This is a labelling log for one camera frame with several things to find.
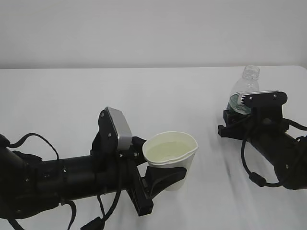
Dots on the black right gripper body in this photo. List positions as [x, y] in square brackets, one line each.
[265, 129]

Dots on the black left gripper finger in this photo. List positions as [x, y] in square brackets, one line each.
[137, 156]
[158, 179]

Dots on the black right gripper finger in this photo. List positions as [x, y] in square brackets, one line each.
[231, 117]

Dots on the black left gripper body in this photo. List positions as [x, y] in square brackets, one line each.
[132, 182]

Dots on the white paper cup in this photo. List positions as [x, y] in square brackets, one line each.
[170, 149]

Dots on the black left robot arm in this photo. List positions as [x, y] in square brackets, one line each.
[30, 185]

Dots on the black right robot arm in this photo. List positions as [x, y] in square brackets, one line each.
[289, 161]

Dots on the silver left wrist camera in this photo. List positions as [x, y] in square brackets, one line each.
[114, 133]

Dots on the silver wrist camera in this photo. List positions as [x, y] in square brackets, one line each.
[264, 104]
[114, 133]

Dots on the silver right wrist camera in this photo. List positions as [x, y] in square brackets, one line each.
[264, 104]

